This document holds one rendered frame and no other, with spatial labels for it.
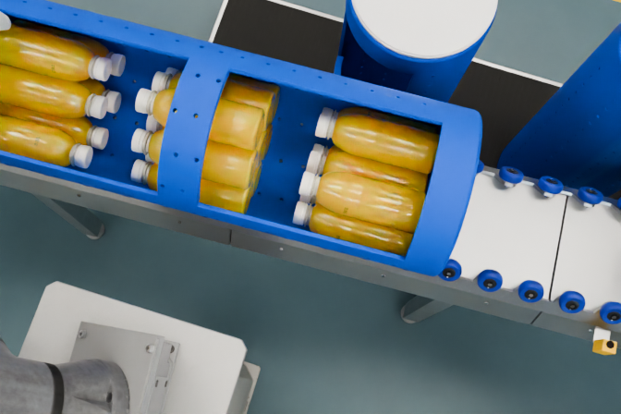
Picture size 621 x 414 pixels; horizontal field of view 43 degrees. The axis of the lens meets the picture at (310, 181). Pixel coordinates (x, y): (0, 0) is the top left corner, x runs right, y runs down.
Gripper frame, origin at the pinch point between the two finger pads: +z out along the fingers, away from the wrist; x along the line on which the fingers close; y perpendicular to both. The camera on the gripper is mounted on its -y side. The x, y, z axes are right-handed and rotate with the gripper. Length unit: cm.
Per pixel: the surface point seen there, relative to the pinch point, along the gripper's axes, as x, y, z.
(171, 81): 0.8, 18.2, 23.0
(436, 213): -15, 64, 21
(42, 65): -0.7, -3.1, 20.3
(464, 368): -24, 81, 147
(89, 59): 2.0, 3.9, 21.4
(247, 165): -11.2, 33.7, 24.1
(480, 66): 64, 72, 127
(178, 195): -18.2, 24.3, 22.9
